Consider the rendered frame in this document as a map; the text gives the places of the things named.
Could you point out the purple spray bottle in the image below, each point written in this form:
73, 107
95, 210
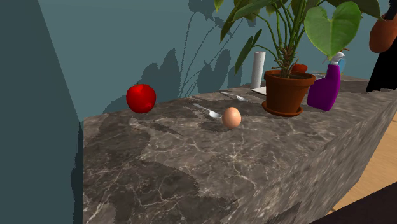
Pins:
325, 90

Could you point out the green plant in brown pot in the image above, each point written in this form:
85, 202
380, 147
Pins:
285, 93

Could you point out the silver spoon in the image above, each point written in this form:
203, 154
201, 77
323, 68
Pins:
214, 114

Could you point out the red tomato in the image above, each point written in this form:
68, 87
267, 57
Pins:
300, 67

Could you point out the brown rounded object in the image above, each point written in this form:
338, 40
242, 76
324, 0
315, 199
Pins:
383, 34

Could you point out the red apple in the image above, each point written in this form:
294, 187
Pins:
141, 98

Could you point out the black upright object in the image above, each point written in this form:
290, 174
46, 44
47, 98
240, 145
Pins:
384, 73

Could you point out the brown egg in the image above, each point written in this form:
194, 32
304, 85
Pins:
231, 118

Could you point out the blue container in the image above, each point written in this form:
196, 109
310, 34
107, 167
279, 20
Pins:
342, 65

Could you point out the white flat board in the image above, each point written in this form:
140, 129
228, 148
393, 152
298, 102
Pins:
260, 90

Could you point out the silver fork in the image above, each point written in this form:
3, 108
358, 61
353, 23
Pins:
240, 97

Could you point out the white paper towel roll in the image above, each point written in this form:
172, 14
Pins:
258, 69

